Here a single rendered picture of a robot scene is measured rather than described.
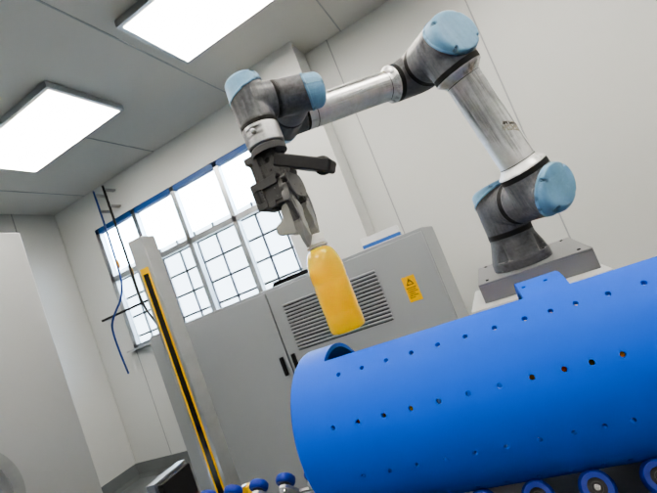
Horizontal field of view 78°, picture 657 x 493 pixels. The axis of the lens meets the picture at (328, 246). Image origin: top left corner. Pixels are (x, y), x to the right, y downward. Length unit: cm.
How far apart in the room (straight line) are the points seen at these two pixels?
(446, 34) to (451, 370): 72
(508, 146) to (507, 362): 57
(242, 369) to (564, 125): 293
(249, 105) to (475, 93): 52
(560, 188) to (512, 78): 267
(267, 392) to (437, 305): 126
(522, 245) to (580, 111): 258
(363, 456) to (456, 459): 13
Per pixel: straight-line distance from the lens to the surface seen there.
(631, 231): 365
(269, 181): 77
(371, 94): 107
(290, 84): 86
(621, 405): 64
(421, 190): 356
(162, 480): 108
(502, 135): 104
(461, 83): 105
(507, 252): 115
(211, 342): 297
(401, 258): 230
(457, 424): 63
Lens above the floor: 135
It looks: 5 degrees up
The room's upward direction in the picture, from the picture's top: 21 degrees counter-clockwise
